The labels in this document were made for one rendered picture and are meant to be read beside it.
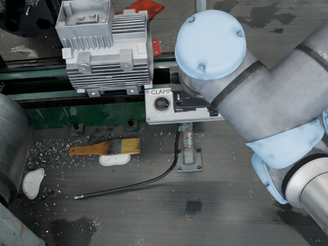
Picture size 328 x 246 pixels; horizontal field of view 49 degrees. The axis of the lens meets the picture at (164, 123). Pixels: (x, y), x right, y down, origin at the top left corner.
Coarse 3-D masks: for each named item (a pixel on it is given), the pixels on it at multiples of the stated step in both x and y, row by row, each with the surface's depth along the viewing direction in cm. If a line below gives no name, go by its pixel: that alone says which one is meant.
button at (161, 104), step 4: (156, 100) 74; (160, 100) 74; (164, 100) 74; (156, 104) 74; (160, 104) 74; (164, 104) 74; (168, 104) 74; (156, 108) 74; (160, 108) 74; (164, 108) 74
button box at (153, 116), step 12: (156, 96) 75; (168, 96) 75; (168, 108) 74; (204, 108) 74; (156, 120) 74; (168, 120) 74; (180, 120) 74; (192, 120) 75; (204, 120) 76; (216, 120) 78
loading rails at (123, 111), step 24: (0, 72) 107; (24, 72) 106; (48, 72) 105; (168, 72) 103; (24, 96) 100; (48, 96) 99; (72, 96) 97; (120, 96) 96; (144, 96) 96; (48, 120) 104; (72, 120) 104; (96, 120) 104; (120, 120) 104; (144, 120) 104
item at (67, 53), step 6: (144, 12) 90; (138, 42) 83; (144, 42) 83; (66, 48) 84; (138, 48) 83; (144, 48) 83; (66, 54) 84; (72, 54) 85; (150, 84) 92; (78, 90) 94; (84, 90) 94
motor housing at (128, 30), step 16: (128, 16) 87; (144, 16) 86; (112, 32) 84; (128, 32) 84; (144, 32) 84; (96, 48) 85; (112, 48) 85; (128, 48) 85; (96, 64) 85; (112, 64) 85; (144, 64) 85; (80, 80) 88; (96, 80) 89; (112, 80) 88; (128, 80) 88; (144, 80) 88
